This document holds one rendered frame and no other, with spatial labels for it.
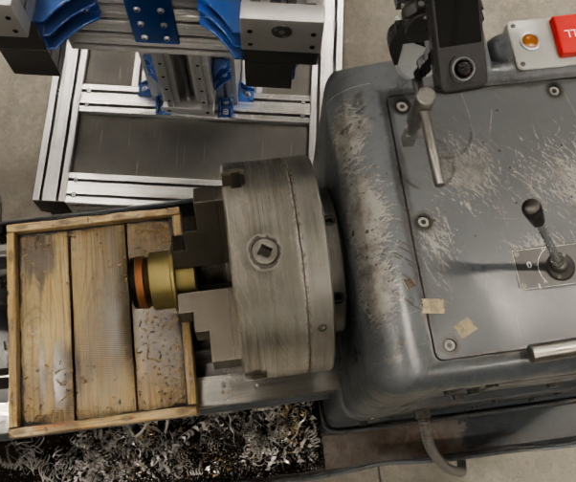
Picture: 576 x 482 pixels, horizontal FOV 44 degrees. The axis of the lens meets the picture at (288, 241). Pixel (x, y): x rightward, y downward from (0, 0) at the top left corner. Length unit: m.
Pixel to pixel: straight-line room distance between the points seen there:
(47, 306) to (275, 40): 0.59
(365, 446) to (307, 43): 0.83
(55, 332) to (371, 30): 1.65
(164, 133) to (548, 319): 1.44
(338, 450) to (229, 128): 1.00
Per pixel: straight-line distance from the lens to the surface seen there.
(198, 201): 0.95
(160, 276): 1.00
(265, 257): 0.91
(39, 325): 1.28
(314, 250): 0.89
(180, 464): 1.49
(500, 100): 0.99
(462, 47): 0.69
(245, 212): 0.90
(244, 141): 2.08
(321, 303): 0.90
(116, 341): 1.24
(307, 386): 1.23
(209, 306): 1.00
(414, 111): 0.83
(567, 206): 0.96
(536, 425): 1.65
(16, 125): 2.47
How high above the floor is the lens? 2.08
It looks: 72 degrees down
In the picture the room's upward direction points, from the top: 6 degrees clockwise
